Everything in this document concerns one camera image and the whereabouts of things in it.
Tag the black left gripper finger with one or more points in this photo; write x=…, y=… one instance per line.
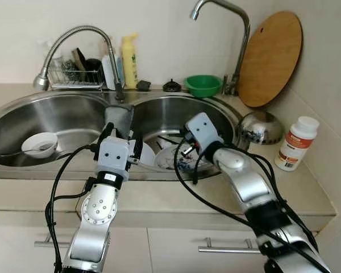
x=137, y=148
x=109, y=129

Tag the white ceramic bowl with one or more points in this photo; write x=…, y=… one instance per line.
x=38, y=147
x=149, y=154

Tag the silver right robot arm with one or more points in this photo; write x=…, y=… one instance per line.
x=244, y=182

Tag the grey dish cloth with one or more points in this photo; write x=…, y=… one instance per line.
x=120, y=118

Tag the stainless steel double sink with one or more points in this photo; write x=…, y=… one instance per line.
x=62, y=116

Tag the black round sink plug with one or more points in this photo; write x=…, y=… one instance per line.
x=171, y=86

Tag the green plastic bowl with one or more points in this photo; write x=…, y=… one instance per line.
x=203, y=86

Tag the white bottle with blue label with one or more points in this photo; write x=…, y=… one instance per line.
x=109, y=73

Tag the yellow dish soap bottle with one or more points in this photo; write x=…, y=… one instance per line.
x=129, y=65

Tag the steel wool scrubber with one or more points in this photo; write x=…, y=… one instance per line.
x=71, y=69

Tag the upturned stainless steel bowl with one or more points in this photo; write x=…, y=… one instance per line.
x=260, y=126

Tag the dark scouring sponge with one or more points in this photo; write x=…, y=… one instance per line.
x=79, y=58

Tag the metal spoon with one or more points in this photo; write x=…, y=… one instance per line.
x=17, y=152

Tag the flexible spring chrome faucet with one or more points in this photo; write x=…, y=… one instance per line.
x=74, y=28

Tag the white orange-label supplement bottle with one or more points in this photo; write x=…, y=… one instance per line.
x=295, y=145

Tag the round wooden cutting board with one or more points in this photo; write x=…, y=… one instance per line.
x=270, y=57

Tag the tall chrome gooseneck faucet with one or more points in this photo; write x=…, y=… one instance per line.
x=244, y=34

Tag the white cabinet door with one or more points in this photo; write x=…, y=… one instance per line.
x=176, y=263
x=17, y=260

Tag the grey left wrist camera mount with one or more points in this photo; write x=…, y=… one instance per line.
x=113, y=154

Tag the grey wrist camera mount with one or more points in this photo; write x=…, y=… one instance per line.
x=113, y=154
x=203, y=129

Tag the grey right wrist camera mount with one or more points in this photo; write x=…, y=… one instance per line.
x=203, y=129

